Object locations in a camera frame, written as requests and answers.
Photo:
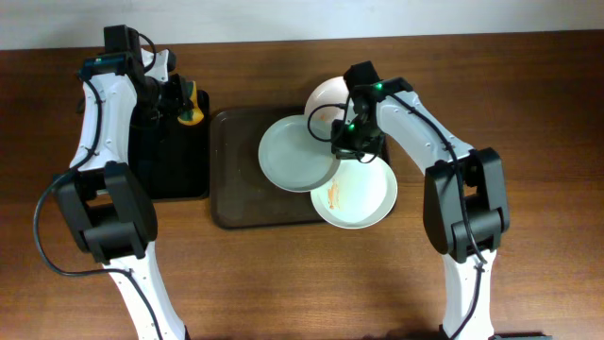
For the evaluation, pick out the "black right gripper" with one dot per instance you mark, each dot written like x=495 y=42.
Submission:
x=356 y=146

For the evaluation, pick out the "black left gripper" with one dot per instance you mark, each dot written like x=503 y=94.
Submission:
x=170 y=101

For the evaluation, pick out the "green yellow sponge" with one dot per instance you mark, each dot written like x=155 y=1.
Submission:
x=191 y=115

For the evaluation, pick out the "white plate with sauce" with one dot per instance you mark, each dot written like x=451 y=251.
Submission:
x=358 y=196

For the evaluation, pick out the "grey plate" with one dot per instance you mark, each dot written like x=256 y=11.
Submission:
x=292 y=158

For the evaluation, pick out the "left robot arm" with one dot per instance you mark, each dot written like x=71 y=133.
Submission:
x=107 y=210

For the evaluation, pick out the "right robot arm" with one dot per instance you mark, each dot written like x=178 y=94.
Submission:
x=465 y=211

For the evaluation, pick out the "black tray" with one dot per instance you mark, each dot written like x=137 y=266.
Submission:
x=171 y=160

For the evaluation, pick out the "brown serving tray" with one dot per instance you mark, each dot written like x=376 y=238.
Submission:
x=241 y=196

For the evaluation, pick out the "pink plate with sauce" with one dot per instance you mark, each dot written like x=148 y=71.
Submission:
x=331 y=91

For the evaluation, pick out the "dark object at bottom edge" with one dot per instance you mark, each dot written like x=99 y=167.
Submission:
x=519 y=336

